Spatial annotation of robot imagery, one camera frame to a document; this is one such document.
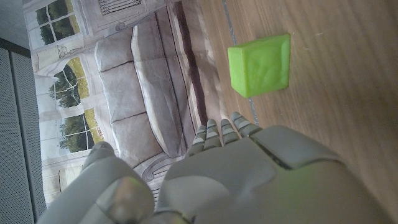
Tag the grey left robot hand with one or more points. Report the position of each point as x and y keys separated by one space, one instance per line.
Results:
x=236 y=174

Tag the green cube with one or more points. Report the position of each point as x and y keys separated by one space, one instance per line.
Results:
x=259 y=67

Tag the printed living room backdrop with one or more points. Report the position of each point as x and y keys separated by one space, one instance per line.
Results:
x=130 y=87

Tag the grey perforated panel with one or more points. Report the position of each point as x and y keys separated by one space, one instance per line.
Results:
x=15 y=140

